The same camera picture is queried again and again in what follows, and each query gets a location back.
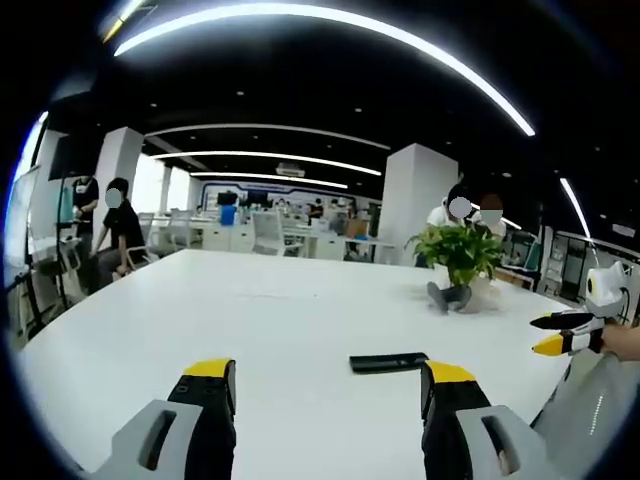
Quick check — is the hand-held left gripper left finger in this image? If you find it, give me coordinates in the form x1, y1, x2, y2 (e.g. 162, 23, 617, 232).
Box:
91, 357, 237, 480

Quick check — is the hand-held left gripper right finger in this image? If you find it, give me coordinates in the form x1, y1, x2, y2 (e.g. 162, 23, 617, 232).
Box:
420, 359, 550, 480

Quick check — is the black remote control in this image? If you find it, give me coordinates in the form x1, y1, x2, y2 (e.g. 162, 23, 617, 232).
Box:
348, 352, 431, 374

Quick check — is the person's right hand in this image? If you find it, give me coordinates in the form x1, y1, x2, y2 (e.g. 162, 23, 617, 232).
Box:
601, 323, 640, 362

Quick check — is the dark grey object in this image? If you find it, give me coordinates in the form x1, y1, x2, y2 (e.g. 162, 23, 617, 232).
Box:
426, 281, 473, 315

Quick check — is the green potted plant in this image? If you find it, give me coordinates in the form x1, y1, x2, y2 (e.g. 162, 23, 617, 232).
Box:
404, 223, 506, 311

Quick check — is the white mesh office chair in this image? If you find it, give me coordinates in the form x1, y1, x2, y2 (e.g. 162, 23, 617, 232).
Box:
251, 212, 301, 257

